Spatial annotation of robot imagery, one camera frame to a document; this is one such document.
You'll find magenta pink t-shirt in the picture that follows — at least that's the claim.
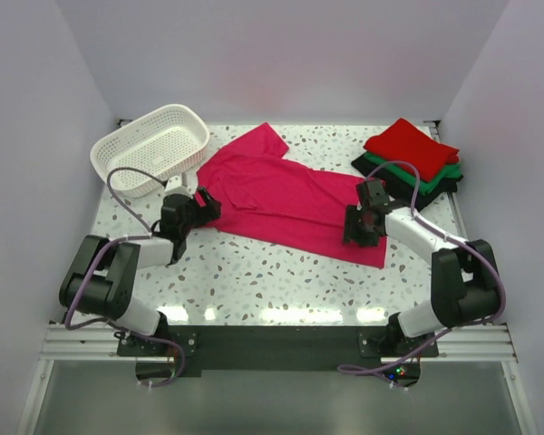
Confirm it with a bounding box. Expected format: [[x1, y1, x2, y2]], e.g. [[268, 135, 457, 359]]
[[198, 123, 386, 268]]

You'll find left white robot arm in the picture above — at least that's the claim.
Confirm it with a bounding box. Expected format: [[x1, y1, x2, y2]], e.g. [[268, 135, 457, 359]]
[[59, 188, 221, 355]]

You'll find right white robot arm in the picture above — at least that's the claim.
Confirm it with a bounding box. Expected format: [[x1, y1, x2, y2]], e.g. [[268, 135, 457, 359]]
[[343, 179, 506, 356]]

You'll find folded black t-shirt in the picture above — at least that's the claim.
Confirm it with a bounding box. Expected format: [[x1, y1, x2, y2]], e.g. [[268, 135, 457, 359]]
[[351, 156, 463, 211]]

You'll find folded red t-shirt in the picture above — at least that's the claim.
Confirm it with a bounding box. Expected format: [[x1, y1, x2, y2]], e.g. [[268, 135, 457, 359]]
[[364, 118, 459, 182]]

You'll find white perforated plastic basket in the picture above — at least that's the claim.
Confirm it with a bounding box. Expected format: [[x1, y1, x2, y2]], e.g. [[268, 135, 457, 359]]
[[90, 104, 210, 180]]

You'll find folded green t-shirt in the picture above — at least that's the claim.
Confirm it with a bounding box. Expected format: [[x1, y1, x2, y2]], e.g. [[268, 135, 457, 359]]
[[362, 152, 462, 195]]

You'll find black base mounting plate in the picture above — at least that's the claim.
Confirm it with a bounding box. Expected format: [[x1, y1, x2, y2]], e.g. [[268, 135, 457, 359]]
[[114, 325, 439, 379]]

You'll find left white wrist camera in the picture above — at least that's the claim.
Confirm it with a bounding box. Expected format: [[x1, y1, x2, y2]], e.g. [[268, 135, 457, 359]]
[[164, 174, 189, 196]]

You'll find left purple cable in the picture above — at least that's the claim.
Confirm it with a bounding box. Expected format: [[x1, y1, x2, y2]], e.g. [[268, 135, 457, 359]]
[[63, 167, 187, 389]]

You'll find aluminium frame rail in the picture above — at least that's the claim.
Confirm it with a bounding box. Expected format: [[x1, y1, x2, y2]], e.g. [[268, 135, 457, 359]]
[[40, 324, 517, 363]]

